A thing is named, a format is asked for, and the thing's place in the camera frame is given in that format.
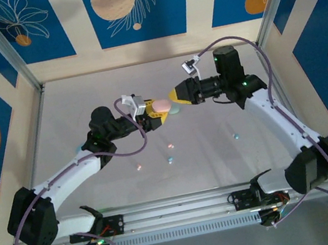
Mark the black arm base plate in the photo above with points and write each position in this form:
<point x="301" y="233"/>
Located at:
<point x="241" y="201"/>
<point x="115" y="224"/>

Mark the pink earbud charging case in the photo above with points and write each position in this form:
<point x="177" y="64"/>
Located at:
<point x="161" y="105"/>

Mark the aluminium table side rail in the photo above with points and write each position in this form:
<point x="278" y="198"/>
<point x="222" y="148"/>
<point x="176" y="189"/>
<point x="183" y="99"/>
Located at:
<point x="38" y="119"/>
<point x="280" y="89"/>

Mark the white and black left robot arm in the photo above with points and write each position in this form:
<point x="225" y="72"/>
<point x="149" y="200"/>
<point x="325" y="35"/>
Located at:
<point x="65" y="178"/>

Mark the blue earbud charging case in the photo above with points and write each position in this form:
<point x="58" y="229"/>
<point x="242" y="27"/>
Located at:
<point x="78" y="149"/>

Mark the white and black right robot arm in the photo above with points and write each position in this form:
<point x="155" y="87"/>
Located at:
<point x="278" y="121"/>

